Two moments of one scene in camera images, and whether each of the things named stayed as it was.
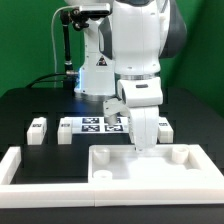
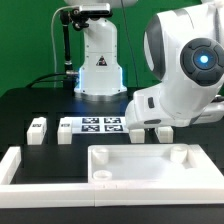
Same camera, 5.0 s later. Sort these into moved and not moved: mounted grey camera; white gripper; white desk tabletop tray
Moved: white gripper
Not moved: mounted grey camera; white desk tabletop tray
